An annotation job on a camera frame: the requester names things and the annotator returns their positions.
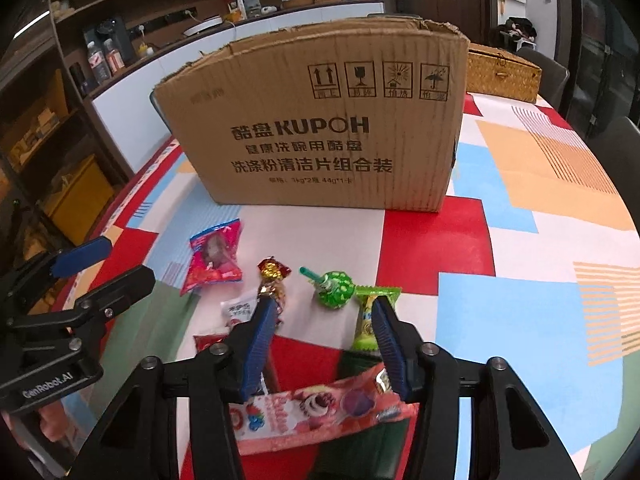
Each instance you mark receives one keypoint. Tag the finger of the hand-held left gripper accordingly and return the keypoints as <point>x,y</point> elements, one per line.
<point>82,257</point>
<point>120,290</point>

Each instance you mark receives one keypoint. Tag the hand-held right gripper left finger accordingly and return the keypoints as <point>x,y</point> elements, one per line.
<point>258,345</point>

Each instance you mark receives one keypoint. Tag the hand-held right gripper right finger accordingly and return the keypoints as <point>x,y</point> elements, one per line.
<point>391,350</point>

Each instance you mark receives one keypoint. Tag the large pink snack bag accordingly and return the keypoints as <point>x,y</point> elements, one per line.
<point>310,410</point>

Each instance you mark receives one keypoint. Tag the brown cardboard box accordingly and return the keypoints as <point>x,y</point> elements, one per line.
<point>325,150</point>

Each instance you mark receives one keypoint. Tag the person's left hand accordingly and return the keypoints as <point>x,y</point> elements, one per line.
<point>52,422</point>

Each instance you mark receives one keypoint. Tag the green candy packet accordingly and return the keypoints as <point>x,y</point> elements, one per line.
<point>367,330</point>

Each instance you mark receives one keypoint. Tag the small white snack packet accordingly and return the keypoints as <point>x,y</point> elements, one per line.
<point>237,311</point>

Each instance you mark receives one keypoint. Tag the small red snack packet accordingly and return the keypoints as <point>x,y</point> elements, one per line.
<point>207,342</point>

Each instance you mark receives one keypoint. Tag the yellow storage box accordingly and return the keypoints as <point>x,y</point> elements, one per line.
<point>82,200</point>

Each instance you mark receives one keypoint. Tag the gold and red wrapped candy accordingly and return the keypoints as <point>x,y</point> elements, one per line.
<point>272,275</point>

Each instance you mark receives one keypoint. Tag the green lollipop candy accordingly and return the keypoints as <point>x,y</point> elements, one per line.
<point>334,287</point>

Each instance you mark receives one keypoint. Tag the pink and blue snack packet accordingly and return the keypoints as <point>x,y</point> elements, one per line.
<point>215,257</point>

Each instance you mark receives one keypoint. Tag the colourful patchwork tablecloth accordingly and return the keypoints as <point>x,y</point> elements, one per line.
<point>500,285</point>

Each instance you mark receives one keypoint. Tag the wooden shelf unit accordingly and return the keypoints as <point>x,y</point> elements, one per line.
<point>35,125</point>

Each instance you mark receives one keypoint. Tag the clear plastic bottle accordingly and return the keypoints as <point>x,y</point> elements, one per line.
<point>99,62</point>
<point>114,56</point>

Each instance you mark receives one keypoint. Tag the small yellow bottle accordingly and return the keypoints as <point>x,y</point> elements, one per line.
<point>145,50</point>

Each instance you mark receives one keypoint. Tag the round white plate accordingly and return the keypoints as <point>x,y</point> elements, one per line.
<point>204,25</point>

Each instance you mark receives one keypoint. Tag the woven rattan basket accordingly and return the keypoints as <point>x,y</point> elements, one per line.
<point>502,74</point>

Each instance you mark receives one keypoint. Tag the grey chair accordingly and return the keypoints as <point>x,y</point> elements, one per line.
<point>547,77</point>

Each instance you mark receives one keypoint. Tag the black and white plush toy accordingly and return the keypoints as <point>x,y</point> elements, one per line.
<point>520,28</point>

